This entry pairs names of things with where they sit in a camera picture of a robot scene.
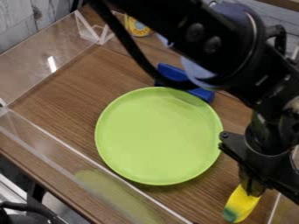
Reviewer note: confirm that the clear acrylic enclosure wall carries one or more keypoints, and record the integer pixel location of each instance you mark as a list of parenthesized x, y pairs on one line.
[(47, 139)]

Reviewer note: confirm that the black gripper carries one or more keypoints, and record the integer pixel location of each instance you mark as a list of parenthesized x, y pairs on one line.
[(262, 171)]

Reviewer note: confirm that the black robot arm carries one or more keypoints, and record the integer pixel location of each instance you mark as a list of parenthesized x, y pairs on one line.
[(231, 53)]

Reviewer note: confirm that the green round plate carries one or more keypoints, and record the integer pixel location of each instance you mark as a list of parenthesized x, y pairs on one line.
[(157, 136)]

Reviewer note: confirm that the yellow green banana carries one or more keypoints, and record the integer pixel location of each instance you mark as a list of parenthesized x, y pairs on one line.
[(239, 206)]

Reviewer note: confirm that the yellow labelled tin can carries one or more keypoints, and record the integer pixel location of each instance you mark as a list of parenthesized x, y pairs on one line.
[(137, 28)]

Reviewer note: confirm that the blue plastic block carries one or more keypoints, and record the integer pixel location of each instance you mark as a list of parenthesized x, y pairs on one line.
[(177, 74)]

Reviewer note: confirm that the clear acrylic triangle bracket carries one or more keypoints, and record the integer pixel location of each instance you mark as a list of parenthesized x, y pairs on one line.
[(94, 33)]

